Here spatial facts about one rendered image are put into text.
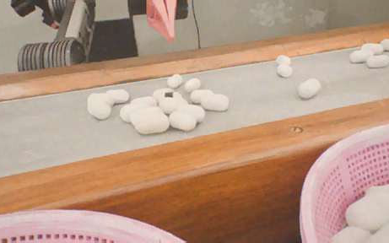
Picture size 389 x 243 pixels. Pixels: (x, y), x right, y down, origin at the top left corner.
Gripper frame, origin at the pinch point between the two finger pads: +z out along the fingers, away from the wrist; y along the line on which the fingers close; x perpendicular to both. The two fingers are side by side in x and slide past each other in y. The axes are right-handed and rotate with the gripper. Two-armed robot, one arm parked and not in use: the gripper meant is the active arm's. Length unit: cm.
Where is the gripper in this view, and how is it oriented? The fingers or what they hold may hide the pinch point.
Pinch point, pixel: (170, 36)
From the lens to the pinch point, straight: 48.2
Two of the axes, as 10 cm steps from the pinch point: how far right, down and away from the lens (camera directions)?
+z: 2.7, 8.6, -4.3
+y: 9.6, -1.8, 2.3
